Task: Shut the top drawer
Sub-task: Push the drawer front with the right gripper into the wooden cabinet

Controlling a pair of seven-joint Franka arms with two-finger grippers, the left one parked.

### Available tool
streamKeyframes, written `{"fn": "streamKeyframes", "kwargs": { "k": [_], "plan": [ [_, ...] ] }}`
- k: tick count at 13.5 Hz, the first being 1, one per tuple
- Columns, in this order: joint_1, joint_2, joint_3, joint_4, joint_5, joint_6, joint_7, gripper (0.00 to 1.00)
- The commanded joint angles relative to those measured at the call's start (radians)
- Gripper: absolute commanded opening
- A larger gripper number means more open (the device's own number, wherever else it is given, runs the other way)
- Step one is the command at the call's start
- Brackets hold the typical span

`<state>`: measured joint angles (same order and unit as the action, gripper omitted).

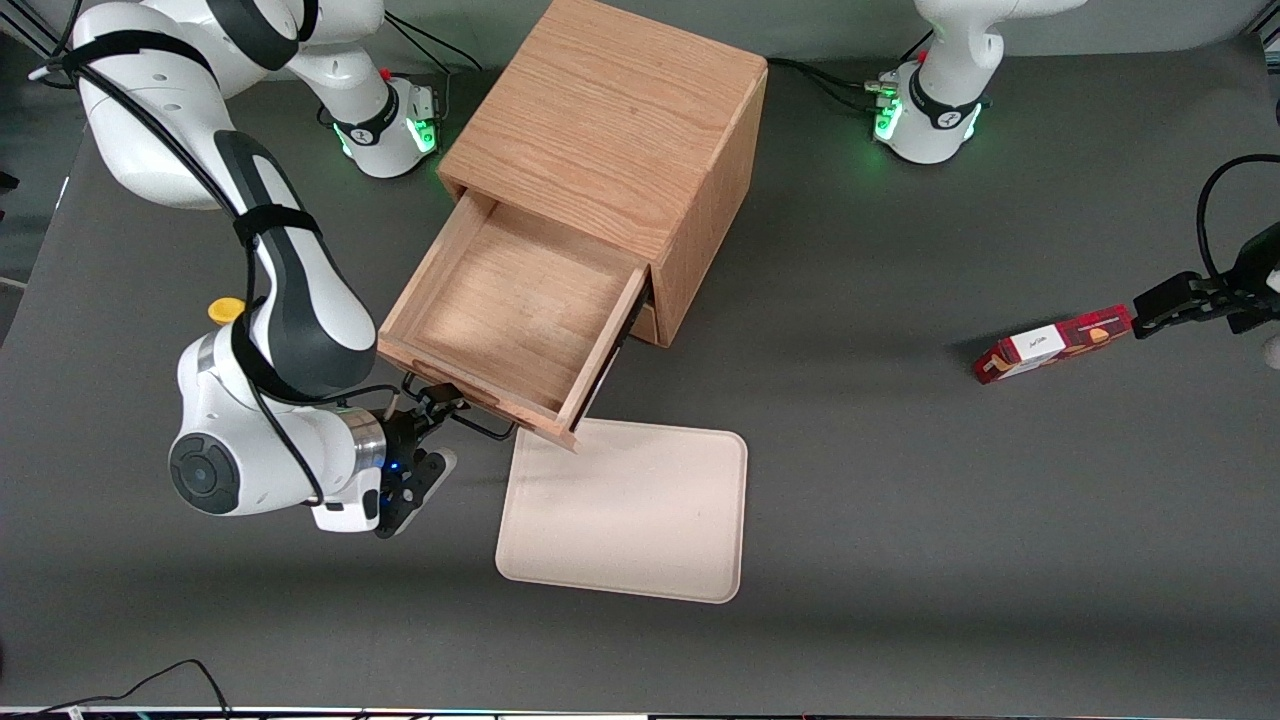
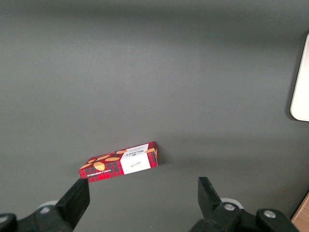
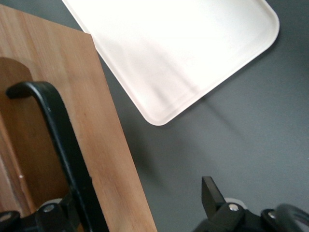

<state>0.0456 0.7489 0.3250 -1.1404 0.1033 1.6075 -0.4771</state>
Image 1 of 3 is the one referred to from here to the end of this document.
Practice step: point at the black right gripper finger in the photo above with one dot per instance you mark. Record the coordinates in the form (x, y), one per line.
(420, 495)
(438, 405)

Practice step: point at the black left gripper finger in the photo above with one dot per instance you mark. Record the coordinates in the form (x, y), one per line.
(1180, 300)

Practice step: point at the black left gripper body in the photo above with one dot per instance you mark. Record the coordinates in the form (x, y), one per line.
(1252, 272)

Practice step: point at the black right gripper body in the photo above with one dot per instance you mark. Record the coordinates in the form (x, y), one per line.
(401, 436)

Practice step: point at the wooden drawer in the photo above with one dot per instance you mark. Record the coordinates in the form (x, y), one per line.
(510, 305)

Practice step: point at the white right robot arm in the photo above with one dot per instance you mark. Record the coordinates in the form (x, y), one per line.
(300, 300)

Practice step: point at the wooden drawer cabinet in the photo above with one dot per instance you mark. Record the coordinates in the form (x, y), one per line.
(600, 110)

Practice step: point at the red plaid shortbread box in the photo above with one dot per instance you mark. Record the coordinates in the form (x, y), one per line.
(1040, 347)

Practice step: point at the cream plastic tray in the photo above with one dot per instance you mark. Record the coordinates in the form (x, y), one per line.
(630, 515)

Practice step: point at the yellow plastic lemon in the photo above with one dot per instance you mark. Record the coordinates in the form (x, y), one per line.
(224, 310)

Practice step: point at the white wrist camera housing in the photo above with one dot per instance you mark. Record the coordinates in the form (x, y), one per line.
(345, 515)

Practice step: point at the aluminium frame profile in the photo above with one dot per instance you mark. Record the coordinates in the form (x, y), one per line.
(1270, 25)

